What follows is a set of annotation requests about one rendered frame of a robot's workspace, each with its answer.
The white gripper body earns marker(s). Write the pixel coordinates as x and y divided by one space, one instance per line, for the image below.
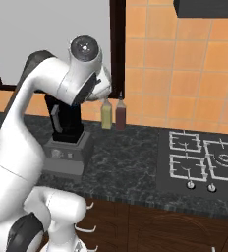
102 85

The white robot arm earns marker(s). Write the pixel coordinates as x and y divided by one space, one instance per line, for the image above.
17 154

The black blender with grey base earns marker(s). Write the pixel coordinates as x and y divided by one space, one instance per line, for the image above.
68 154

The yellow-green sauce bottle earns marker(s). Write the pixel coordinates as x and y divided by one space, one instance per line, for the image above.
106 114

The dark red sauce bottle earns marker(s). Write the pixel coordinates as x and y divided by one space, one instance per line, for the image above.
120 114

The dark-framed window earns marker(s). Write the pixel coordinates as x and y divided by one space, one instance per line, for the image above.
117 39

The black gas hob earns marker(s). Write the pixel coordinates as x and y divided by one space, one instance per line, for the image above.
198 160

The dark wood drawer front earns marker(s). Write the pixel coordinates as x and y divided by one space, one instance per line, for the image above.
111 231
109 210

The dark range hood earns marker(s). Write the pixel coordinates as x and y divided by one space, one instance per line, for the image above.
207 8

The silver hob knob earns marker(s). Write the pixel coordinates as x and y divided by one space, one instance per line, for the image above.
191 185
212 187

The dark wood cupboard door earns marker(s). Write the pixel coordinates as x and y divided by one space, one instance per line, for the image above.
178 233

